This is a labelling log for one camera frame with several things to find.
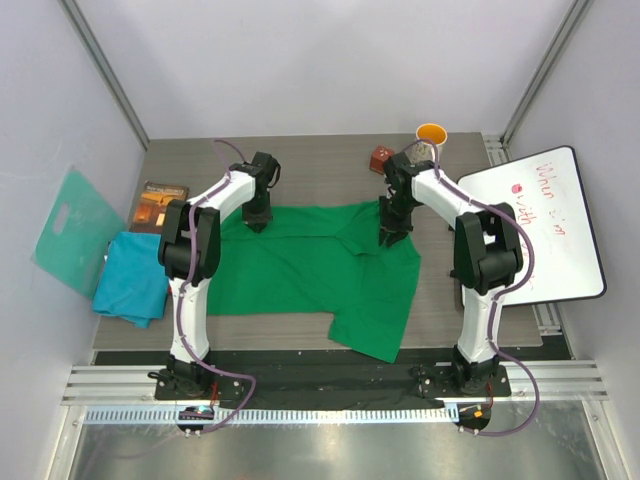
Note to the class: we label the brown book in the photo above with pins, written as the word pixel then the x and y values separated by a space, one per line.
pixel 150 212

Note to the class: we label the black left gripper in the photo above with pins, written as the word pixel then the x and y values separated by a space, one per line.
pixel 257 220

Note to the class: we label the white mug orange inside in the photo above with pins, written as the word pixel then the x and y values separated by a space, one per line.
pixel 429 137

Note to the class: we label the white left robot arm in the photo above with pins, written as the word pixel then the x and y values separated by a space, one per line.
pixel 190 245

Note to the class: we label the blue t shirt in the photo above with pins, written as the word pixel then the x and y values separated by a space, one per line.
pixel 133 284

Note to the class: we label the teal plastic cutting board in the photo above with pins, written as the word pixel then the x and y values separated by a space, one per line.
pixel 76 235

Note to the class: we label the perforated cable tray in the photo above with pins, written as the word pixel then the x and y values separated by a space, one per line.
pixel 183 415

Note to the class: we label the white whiteboard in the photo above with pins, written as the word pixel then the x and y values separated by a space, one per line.
pixel 546 193

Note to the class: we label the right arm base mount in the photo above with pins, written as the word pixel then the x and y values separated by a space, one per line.
pixel 443 380

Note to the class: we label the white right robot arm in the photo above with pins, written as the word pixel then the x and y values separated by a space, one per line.
pixel 487 253

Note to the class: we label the green t shirt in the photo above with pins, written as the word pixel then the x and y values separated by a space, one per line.
pixel 321 259

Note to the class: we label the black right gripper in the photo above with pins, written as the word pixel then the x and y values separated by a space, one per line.
pixel 398 229

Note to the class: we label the red cube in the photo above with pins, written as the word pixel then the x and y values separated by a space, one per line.
pixel 378 158

